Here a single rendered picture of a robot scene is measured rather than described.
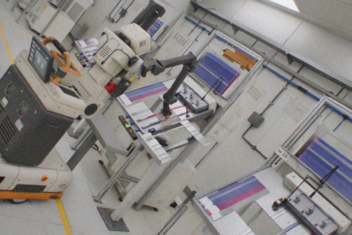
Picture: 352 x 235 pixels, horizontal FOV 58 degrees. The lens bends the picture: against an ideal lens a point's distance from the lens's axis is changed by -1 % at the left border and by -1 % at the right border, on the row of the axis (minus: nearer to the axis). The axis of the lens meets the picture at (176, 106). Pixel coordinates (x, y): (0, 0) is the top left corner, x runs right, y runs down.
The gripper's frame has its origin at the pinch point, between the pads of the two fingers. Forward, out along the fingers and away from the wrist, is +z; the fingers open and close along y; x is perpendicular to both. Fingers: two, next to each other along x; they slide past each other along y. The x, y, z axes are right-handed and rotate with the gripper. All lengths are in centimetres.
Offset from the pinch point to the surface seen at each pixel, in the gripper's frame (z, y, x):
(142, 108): 1.1, 26.0, 12.0
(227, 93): -15, -11, -58
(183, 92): -5.8, 22.1, -30.6
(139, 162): 45, 3, 28
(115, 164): 61, 27, 46
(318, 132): -22, -95, -80
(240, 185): 1, -92, -11
